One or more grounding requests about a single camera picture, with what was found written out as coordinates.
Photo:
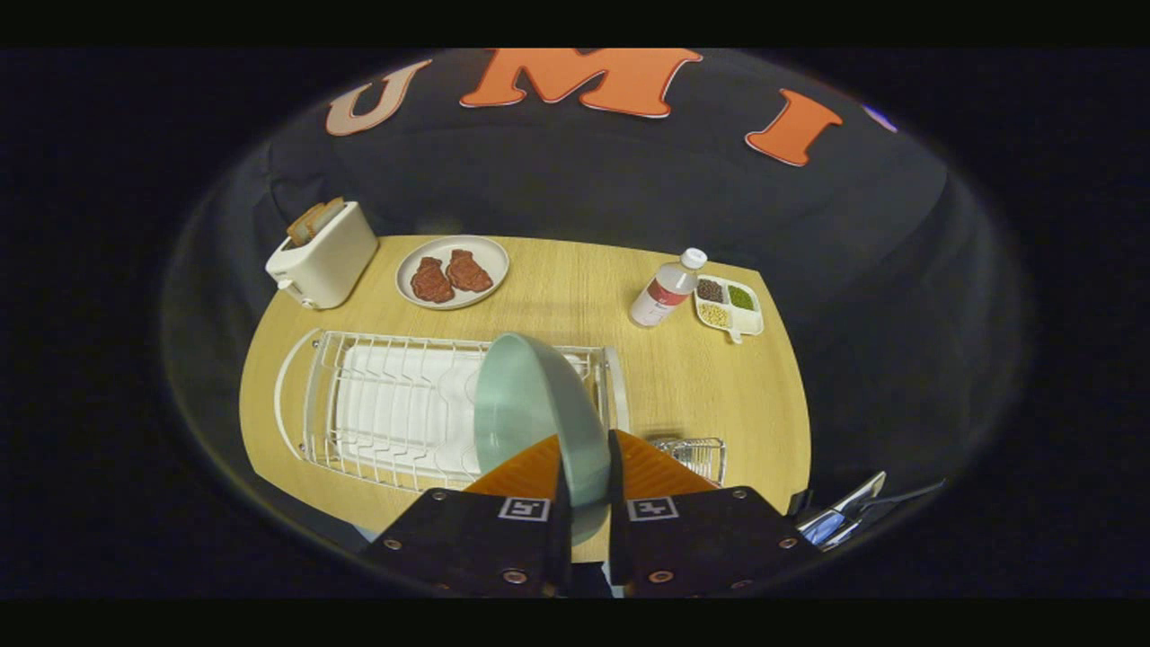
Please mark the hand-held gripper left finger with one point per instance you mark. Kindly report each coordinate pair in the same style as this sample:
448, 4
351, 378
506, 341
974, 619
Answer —
467, 539

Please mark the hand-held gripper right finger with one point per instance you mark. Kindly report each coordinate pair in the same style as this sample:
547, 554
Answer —
701, 539

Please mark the pale green plate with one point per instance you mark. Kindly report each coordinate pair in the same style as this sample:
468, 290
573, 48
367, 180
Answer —
530, 404

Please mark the white divided dish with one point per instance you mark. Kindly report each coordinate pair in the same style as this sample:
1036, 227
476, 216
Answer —
750, 322

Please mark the beige plate with meat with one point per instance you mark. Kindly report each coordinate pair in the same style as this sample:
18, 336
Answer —
431, 247

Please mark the silver and blue object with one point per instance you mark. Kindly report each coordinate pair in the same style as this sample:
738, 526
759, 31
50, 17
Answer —
840, 519

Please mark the yellow beans pile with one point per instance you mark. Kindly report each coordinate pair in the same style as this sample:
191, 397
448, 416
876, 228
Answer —
713, 314

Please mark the green beans pile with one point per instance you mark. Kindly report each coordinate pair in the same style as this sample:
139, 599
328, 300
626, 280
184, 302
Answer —
740, 297

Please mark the dark beans pile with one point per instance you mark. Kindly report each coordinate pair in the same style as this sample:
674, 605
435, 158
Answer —
711, 290

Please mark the clear bottle red label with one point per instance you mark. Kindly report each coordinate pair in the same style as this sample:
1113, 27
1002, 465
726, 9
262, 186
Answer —
663, 292

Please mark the brown meat piece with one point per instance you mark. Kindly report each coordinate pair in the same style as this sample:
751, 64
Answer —
469, 271
431, 281

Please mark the cream toaster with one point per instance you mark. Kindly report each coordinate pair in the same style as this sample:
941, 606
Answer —
328, 261

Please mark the toast slice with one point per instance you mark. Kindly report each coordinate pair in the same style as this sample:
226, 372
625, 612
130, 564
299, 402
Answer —
304, 229
329, 212

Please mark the black backdrop cloth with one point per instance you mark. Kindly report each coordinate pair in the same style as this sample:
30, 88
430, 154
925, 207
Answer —
539, 171

